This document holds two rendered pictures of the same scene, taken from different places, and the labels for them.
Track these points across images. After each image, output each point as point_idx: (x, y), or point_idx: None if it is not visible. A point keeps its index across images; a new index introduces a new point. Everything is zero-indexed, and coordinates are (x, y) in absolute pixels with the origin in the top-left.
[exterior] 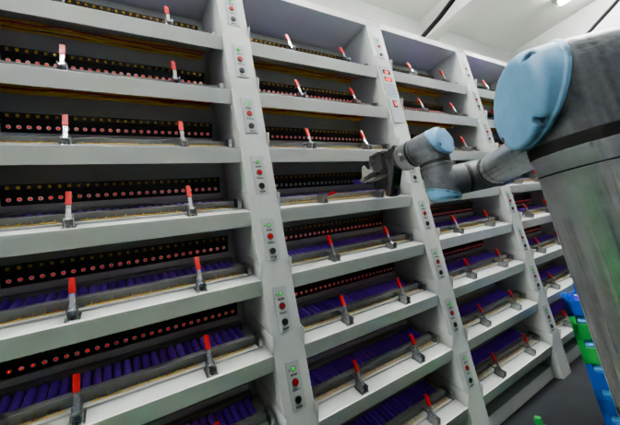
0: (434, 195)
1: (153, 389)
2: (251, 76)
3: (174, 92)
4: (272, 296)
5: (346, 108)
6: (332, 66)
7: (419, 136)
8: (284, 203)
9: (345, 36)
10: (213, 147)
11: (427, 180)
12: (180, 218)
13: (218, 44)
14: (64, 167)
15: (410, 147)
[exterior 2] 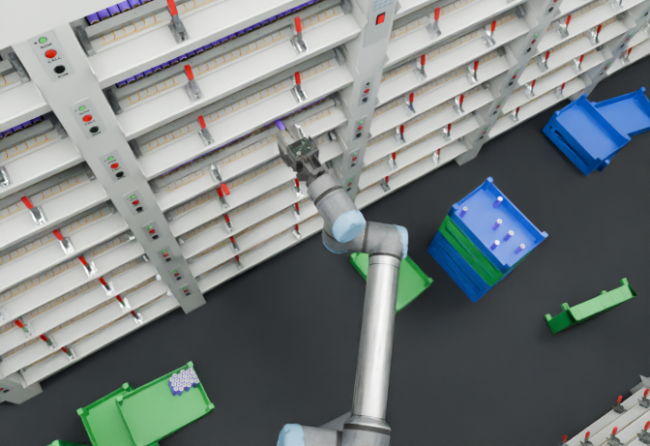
0: (324, 244)
1: (70, 305)
2: (109, 125)
3: (8, 193)
4: (156, 253)
5: (276, 71)
6: (264, 17)
7: (330, 216)
8: (167, 192)
9: None
10: (76, 211)
11: (323, 235)
12: (60, 260)
13: (44, 111)
14: None
15: (319, 211)
